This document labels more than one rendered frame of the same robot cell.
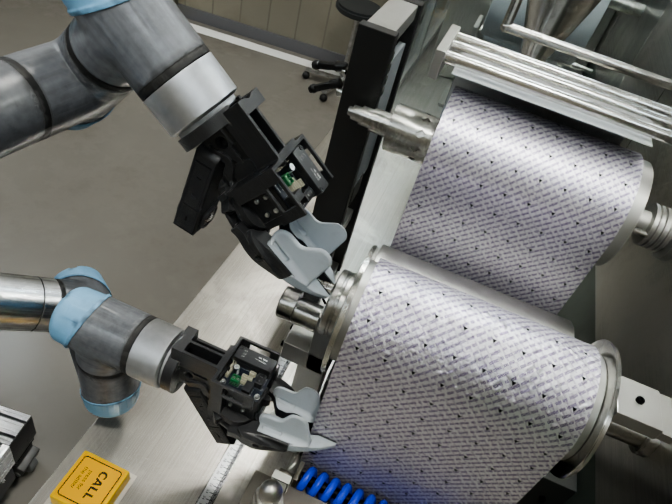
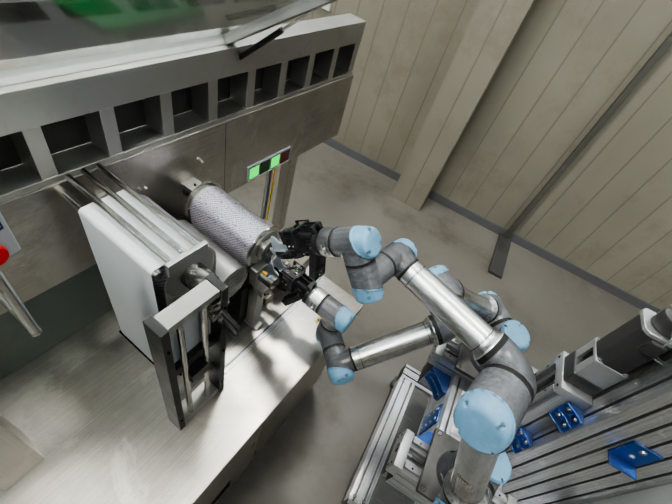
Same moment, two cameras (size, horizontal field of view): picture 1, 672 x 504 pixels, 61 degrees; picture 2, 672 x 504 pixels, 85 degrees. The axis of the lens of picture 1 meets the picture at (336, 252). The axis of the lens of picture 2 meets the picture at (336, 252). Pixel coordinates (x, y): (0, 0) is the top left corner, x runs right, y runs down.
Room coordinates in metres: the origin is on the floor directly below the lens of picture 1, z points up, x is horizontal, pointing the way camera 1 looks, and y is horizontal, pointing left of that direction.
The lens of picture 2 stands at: (1.08, 0.32, 2.08)
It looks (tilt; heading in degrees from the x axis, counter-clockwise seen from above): 46 degrees down; 192
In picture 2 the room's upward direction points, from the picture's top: 20 degrees clockwise
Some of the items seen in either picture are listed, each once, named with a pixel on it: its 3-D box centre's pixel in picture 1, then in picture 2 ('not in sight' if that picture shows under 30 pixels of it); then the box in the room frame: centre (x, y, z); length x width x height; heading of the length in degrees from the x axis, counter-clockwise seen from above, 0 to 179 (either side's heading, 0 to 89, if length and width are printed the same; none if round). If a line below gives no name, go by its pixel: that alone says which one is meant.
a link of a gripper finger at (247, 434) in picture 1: (256, 425); not in sight; (0.35, 0.03, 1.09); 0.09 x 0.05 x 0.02; 80
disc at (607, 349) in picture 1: (580, 406); (203, 201); (0.38, -0.29, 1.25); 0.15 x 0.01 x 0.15; 171
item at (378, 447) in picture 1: (408, 465); not in sight; (0.34, -0.15, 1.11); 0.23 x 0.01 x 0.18; 81
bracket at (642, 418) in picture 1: (642, 407); (193, 185); (0.37, -0.33, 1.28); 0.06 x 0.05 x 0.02; 81
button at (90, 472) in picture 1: (91, 486); not in sight; (0.30, 0.22, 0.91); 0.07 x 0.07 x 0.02; 81
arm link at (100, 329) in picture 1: (105, 330); (335, 314); (0.40, 0.24, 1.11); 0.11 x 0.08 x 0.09; 81
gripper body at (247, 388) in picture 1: (222, 378); (297, 283); (0.38, 0.09, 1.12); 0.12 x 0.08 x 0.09; 81
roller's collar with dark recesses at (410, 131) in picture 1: (412, 134); (200, 280); (0.67, -0.05, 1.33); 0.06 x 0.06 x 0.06; 81
